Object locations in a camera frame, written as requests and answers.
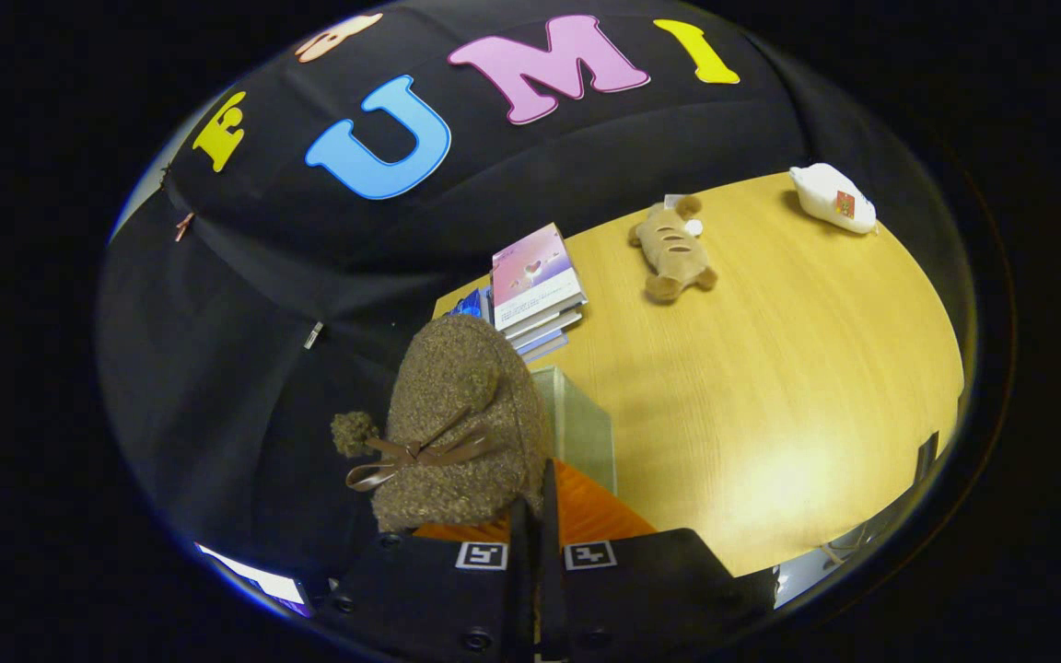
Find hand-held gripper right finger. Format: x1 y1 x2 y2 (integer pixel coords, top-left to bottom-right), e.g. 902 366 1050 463
535 459 780 663

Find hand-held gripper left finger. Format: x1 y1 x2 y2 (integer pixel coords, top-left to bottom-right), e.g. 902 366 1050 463
314 497 537 663

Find green fabric storage box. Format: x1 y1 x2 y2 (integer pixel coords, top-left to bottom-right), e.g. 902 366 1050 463
530 366 619 495

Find brown fuzzy slipper shoe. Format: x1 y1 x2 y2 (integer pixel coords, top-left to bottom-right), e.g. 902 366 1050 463
331 313 554 535

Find thin white-edged book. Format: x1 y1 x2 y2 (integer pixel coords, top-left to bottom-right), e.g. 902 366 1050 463
517 327 578 363
503 308 585 344

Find lit computer screen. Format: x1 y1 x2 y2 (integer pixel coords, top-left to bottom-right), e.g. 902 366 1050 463
197 543 312 616

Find blue cover book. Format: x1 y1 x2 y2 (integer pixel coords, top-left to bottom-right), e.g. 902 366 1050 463
446 288 496 323

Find black backdrop cloth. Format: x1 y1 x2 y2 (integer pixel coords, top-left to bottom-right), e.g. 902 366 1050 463
98 0 978 599

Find brown plush toy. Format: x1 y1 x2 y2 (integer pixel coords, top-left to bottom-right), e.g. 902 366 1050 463
628 195 717 305

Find white plush toy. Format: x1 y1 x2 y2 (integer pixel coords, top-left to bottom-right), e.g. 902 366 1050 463
789 163 878 235

